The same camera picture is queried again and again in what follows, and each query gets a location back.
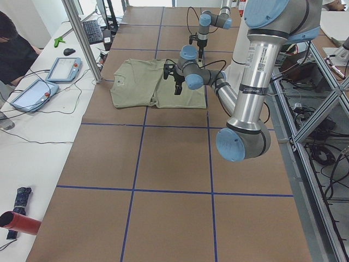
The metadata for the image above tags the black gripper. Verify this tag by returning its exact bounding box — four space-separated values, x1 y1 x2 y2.
197 39 207 62
173 71 185 95

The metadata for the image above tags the olive green long-sleeve shirt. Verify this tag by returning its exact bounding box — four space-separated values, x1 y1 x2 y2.
110 58 206 109

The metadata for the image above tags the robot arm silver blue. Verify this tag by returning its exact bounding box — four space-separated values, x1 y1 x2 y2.
164 1 322 162
195 0 232 61

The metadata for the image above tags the black keyboard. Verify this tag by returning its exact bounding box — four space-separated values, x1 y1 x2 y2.
82 20 103 45

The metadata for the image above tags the far blue teach pendant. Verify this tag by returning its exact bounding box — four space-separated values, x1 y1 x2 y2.
46 57 82 84

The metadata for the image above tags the blue teach pendant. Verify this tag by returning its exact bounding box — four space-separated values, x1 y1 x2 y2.
10 79 59 112
46 57 82 84

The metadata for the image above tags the black computer mouse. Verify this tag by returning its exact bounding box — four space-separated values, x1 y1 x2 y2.
63 48 76 56

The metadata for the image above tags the green plastic tool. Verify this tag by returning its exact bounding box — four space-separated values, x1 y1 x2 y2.
53 36 65 48

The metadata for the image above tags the near blue teach pendant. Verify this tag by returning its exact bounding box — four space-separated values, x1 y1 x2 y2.
10 79 59 112

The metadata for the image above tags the seated person dark shirt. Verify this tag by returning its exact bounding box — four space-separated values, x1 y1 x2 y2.
0 10 41 130

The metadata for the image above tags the folded dark blue umbrella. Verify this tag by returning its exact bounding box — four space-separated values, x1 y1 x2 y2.
7 187 32 240

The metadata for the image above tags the red cylinder tube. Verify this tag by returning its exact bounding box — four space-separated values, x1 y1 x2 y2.
1 211 41 235

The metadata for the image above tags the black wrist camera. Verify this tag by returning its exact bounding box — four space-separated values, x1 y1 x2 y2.
163 63 176 80
189 33 198 45

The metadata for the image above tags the grey aluminium frame post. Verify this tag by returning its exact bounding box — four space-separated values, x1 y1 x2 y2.
62 0 102 84

